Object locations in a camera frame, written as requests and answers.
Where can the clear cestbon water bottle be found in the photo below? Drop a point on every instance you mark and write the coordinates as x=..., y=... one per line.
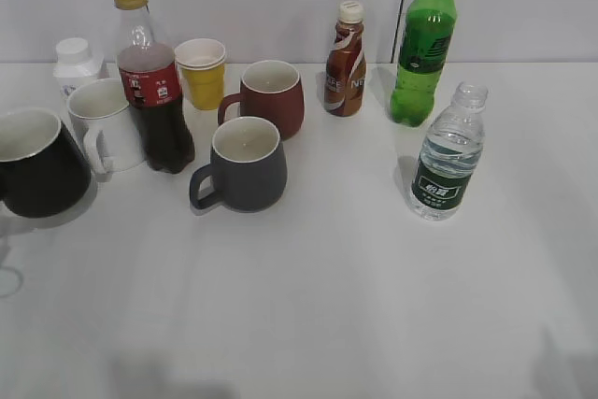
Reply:
x=449, y=154

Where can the black mug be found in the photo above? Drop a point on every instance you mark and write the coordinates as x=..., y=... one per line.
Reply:
x=43, y=172

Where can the yellow paper cup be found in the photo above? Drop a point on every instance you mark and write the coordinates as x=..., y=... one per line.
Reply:
x=203, y=86

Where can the grey mug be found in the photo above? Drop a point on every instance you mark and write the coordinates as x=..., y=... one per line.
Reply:
x=247, y=170

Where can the dark red mug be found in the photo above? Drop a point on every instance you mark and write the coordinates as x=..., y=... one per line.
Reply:
x=272, y=90

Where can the brown coffee drink bottle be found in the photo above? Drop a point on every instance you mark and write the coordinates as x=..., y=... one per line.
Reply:
x=346, y=65

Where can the cola bottle yellow cap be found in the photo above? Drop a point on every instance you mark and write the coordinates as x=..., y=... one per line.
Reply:
x=149, y=75

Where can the white mug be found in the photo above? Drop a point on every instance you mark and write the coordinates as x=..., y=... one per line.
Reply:
x=105, y=126

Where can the green soda bottle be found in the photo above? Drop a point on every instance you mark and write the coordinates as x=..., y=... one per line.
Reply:
x=424, y=49

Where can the white plastic bottle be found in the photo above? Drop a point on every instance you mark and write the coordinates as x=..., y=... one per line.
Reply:
x=77, y=65

